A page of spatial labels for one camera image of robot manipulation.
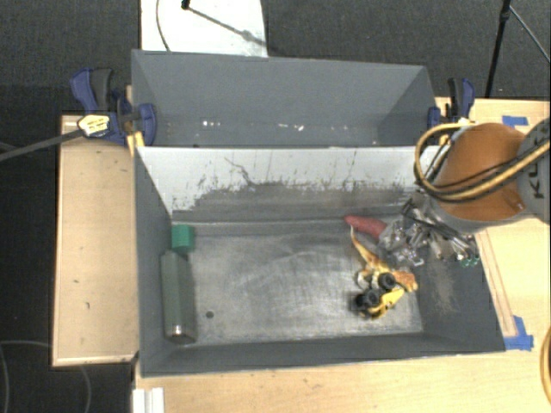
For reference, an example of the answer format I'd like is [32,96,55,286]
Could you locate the pale wood board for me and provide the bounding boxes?
[51,114,141,367]

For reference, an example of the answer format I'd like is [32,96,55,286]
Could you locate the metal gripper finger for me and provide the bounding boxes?
[377,220,415,254]
[394,247,428,268]

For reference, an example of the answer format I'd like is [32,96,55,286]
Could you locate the grey metal bin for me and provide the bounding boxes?
[130,48,507,378]

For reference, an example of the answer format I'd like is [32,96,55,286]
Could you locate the yellow toy car black wheels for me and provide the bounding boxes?
[352,271,408,320]

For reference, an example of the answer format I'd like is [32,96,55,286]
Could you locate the green cube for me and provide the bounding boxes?
[170,224,196,255]

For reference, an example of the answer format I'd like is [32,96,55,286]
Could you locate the red-brown toy sweet potato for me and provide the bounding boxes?
[344,214,388,239]

